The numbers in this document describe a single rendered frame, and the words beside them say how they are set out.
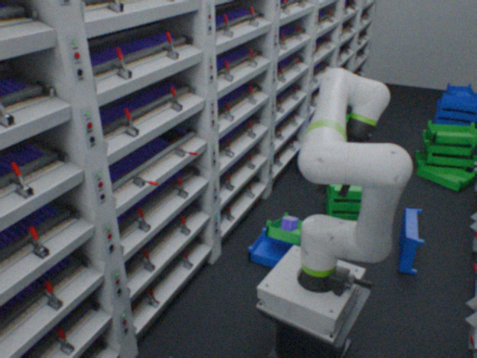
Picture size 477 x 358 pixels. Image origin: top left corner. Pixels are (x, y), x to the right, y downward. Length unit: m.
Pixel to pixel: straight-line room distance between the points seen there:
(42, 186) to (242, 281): 1.20
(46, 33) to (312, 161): 0.72
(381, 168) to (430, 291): 1.25
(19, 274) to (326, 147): 0.86
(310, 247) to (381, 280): 0.85
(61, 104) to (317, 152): 0.68
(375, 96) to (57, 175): 1.00
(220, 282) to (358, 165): 1.22
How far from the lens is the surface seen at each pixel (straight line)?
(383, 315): 2.13
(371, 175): 1.15
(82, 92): 1.29
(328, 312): 1.53
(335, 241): 1.47
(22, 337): 1.42
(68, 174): 1.32
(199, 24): 1.79
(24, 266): 1.33
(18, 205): 1.23
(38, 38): 1.20
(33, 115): 1.21
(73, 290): 1.51
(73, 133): 1.31
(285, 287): 1.61
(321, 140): 1.17
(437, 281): 2.39
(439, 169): 3.37
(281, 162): 2.97
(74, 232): 1.41
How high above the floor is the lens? 1.46
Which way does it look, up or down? 29 degrees down
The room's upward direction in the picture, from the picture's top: straight up
